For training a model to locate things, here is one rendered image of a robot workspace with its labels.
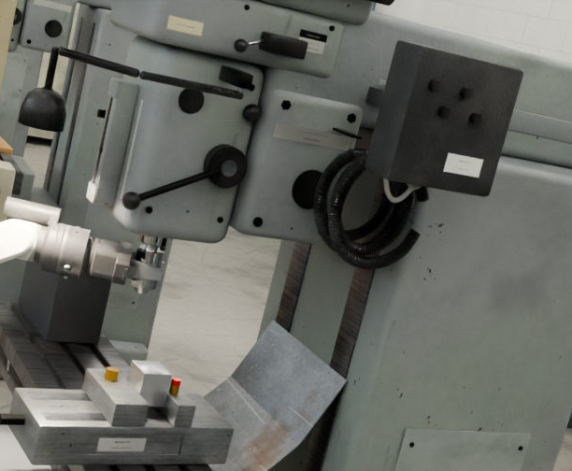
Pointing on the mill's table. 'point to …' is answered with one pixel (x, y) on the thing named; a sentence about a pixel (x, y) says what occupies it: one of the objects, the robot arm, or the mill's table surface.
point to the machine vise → (152, 450)
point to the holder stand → (64, 305)
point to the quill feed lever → (224, 170)
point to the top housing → (331, 8)
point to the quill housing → (180, 142)
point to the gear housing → (233, 30)
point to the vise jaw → (115, 398)
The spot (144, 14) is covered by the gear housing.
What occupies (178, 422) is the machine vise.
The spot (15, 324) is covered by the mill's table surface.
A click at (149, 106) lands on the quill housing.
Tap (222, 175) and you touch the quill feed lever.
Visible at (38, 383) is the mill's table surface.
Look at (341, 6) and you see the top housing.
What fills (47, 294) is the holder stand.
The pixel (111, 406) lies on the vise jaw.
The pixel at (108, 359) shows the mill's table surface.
